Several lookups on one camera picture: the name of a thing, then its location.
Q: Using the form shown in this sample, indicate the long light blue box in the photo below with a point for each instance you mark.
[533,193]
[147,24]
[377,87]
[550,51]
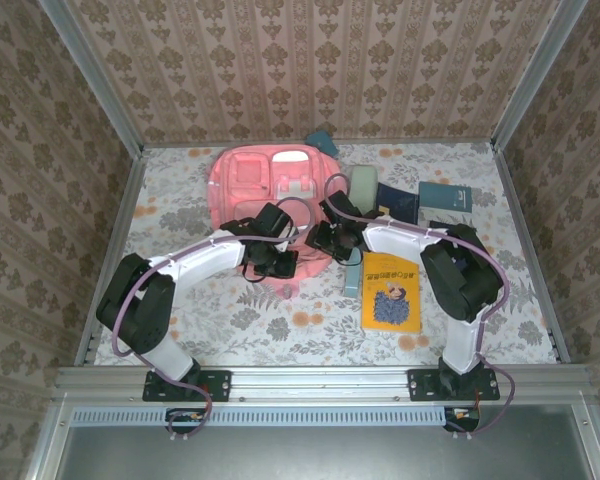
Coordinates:
[352,282]

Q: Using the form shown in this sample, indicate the pale green pencil case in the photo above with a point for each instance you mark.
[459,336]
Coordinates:
[364,185]

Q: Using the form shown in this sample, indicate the pink school backpack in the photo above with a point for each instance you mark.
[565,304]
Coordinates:
[245,170]

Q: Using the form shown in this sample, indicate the navy book with yellow label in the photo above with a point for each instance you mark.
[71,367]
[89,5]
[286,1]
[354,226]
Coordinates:
[400,202]

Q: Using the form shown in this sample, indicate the orange paperback book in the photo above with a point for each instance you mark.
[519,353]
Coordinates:
[390,310]

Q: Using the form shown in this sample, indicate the small dark teal wallet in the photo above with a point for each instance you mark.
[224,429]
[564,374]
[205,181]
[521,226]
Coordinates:
[322,142]

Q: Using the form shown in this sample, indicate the teal notebook with white print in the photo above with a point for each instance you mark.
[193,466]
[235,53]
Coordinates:
[445,197]

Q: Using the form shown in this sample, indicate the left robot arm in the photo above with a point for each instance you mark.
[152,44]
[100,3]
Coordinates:
[200,260]

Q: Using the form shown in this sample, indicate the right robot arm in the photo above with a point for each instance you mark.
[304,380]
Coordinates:
[400,242]

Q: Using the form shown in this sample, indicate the floral tablecloth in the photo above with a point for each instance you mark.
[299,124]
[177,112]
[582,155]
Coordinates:
[260,350]

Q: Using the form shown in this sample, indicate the black connector board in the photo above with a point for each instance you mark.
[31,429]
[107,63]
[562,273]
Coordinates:
[185,417]
[462,417]

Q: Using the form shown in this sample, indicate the grey metal panel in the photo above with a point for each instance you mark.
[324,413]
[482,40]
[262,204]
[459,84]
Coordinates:
[305,455]

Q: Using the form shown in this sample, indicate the wide aluminium frame rail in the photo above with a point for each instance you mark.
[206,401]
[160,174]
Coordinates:
[320,385]

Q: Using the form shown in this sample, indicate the aluminium frame post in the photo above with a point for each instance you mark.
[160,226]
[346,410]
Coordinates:
[537,75]
[96,75]

